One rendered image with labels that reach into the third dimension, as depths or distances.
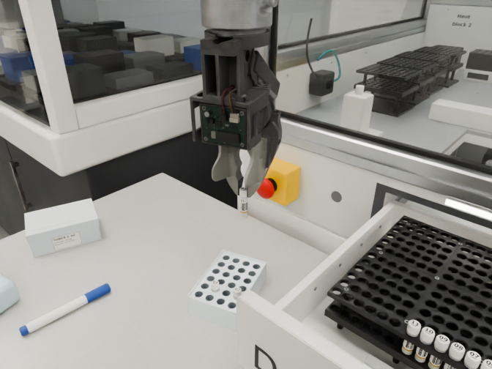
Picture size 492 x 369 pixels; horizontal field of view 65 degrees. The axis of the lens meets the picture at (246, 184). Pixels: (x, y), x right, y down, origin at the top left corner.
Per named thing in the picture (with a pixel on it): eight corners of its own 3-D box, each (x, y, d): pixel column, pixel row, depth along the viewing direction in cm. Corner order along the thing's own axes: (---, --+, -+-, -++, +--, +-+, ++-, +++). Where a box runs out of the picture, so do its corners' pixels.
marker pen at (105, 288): (23, 339, 57) (20, 332, 56) (20, 332, 58) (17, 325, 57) (112, 293, 65) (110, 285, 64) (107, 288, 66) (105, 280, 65)
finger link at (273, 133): (243, 165, 50) (239, 99, 46) (248, 159, 52) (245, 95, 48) (277, 170, 49) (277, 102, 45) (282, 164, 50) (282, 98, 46)
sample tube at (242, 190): (245, 220, 54) (246, 192, 52) (237, 218, 55) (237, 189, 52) (249, 215, 55) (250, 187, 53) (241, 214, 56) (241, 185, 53)
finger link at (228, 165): (203, 206, 51) (202, 140, 46) (223, 185, 55) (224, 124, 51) (225, 211, 50) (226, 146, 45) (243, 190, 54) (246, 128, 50)
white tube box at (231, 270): (236, 331, 58) (236, 313, 56) (187, 313, 61) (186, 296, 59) (266, 278, 68) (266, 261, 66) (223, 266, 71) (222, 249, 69)
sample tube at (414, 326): (409, 360, 42) (418, 330, 40) (397, 353, 43) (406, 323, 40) (414, 353, 43) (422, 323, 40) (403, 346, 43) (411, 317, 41)
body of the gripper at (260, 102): (190, 146, 45) (181, 35, 39) (223, 121, 52) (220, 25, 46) (252, 157, 42) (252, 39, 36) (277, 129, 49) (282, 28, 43)
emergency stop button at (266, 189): (269, 203, 72) (270, 184, 70) (253, 195, 74) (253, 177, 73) (279, 197, 74) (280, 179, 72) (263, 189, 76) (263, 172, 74)
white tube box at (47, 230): (32, 258, 73) (25, 236, 70) (31, 234, 80) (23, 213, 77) (102, 239, 78) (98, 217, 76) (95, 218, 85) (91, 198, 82)
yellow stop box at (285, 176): (283, 209, 73) (285, 175, 70) (254, 195, 78) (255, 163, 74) (299, 198, 77) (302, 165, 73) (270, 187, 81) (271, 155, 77)
